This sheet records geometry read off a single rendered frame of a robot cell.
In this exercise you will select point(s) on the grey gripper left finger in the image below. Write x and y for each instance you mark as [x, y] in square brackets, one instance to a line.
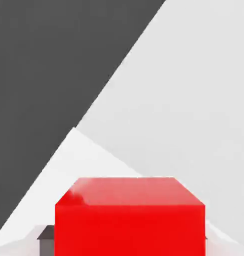
[47, 243]

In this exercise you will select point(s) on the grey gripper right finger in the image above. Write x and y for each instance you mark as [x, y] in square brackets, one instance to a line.
[210, 247]

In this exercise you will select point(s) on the small red cube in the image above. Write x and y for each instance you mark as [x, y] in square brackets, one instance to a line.
[129, 224]

